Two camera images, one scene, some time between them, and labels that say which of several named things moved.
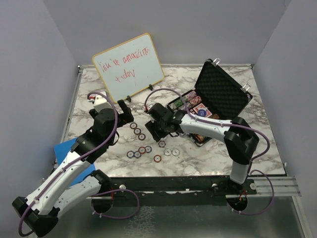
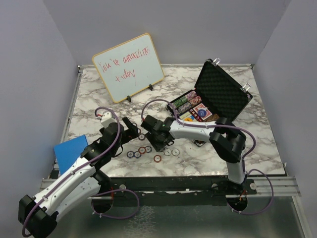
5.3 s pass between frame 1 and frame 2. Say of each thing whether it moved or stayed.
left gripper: moved
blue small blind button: stayed
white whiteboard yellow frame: stayed
